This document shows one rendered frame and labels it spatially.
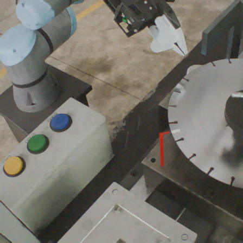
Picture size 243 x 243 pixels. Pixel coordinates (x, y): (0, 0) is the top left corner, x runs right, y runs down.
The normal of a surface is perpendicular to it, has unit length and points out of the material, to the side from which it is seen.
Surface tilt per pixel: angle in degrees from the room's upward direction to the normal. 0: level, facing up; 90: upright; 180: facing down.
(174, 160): 0
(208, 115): 0
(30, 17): 90
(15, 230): 90
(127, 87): 0
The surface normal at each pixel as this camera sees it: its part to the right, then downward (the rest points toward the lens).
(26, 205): 0.76, 0.43
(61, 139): -0.12, -0.64
